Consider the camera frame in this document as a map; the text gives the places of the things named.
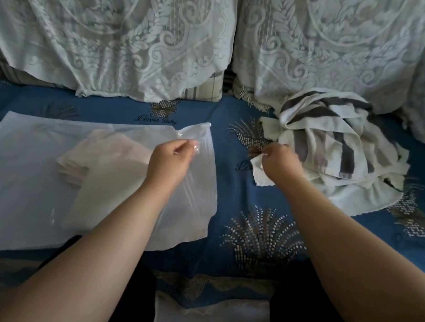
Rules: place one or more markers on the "person's left hand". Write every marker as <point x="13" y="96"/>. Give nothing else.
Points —
<point x="170" y="164"/>

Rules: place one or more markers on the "person's right hand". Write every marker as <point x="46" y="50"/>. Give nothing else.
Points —
<point x="283" y="163"/>

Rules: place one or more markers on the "cream brown-striped towel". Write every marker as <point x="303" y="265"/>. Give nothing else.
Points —
<point x="330" y="144"/>

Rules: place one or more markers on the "cream blue-striped towel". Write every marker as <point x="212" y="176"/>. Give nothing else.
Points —
<point x="111" y="199"/>

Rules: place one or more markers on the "pink towel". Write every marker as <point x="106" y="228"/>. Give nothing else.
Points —
<point x="93" y="157"/>

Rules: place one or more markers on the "translucent plastic zip bag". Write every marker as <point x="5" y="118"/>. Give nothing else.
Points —
<point x="15" y="177"/>

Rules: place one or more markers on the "person's left forearm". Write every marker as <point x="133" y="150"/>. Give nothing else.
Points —
<point x="81" y="266"/>

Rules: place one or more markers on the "person's right forearm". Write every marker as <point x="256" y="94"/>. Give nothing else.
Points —
<point x="376" y="291"/>

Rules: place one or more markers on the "blue embroidered seat cover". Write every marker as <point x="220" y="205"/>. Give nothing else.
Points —
<point x="219" y="114"/>

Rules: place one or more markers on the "white deer lace cover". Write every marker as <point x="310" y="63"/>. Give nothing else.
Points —
<point x="335" y="34"/>
<point x="99" y="10"/>

